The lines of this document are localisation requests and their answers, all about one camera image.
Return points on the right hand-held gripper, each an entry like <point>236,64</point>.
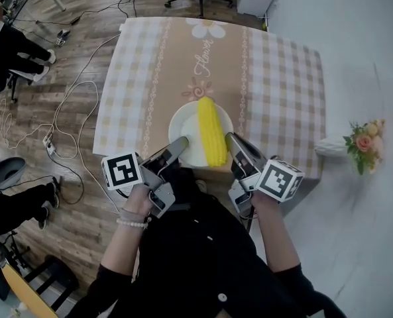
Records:
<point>279,181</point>

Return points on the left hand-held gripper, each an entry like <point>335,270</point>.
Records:
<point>123,171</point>

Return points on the white plate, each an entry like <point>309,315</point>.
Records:
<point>186,124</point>

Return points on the yellow corn cob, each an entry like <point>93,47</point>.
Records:
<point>211,131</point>

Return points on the person's left forearm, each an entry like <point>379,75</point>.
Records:
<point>123,243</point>

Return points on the person's right forearm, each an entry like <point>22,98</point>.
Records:
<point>275,234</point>

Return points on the table with checkered cloth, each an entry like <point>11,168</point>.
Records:
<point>275,88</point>

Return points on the person's black clothing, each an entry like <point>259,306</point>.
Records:
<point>199,260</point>

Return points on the white vase with flowers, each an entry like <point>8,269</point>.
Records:
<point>365,144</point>

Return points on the white power strip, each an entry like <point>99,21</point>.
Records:
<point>49,145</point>

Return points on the spare gripper on floor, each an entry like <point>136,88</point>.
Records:
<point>63,36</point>

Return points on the grey round bin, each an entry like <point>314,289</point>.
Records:
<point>4,174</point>

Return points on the black stool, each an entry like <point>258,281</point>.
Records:
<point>55,280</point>

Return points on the yellow board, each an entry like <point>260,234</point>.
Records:
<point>27,293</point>

